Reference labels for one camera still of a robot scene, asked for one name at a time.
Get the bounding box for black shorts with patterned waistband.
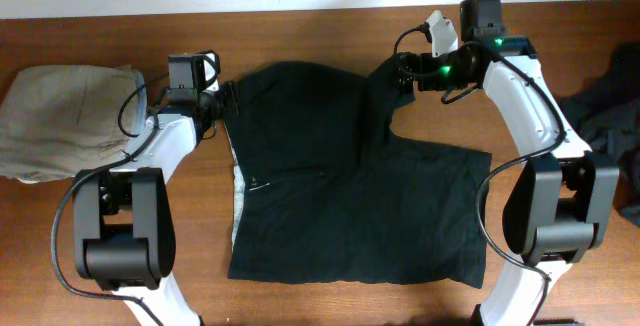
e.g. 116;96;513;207
225;61;491;288

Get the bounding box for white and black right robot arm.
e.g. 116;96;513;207
393;0;619;326

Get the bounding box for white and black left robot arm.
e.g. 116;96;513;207
65;50;238;325

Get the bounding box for dark clothes pile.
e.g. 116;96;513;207
559;41;639;225

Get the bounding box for folded beige shorts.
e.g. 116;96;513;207
1;65;147;183

